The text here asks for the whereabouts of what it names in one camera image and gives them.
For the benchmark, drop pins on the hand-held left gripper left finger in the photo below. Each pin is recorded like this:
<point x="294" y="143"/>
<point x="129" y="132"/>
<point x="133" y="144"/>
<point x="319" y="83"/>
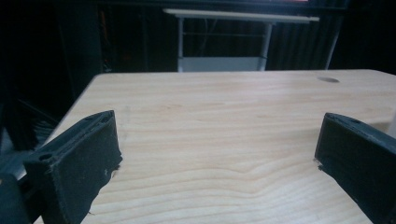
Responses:
<point x="77" y="155"/>

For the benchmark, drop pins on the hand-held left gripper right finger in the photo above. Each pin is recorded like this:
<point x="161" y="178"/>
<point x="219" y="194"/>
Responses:
<point x="358" y="155"/>

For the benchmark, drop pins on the dark pleated curtain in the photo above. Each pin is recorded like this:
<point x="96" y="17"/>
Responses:
<point x="299" y="46"/>

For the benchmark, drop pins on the white metal desk frame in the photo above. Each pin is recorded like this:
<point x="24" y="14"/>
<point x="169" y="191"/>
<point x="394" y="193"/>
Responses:
<point x="218" y="63"/>

